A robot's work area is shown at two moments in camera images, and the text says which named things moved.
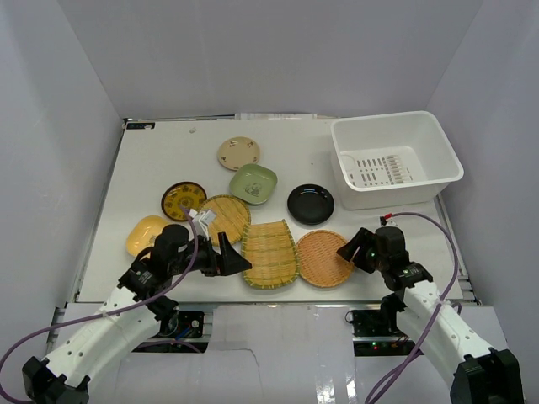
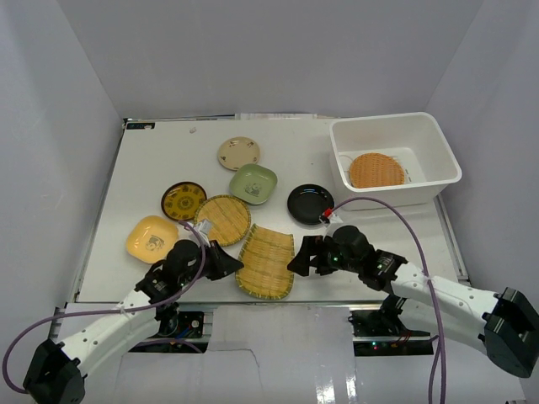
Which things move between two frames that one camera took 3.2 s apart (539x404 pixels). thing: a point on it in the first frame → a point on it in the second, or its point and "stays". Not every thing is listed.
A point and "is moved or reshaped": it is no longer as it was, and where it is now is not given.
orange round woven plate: [318, 261] is moved or reshaped
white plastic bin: [389, 160] stays
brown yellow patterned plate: [188, 194] stays
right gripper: [360, 240] → [311, 245]
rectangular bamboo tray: [271, 250] is moved or reshaped
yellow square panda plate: [142, 231] stays
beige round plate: [237, 151] stays
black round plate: [311, 204] stays
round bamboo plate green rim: [232, 217] stays
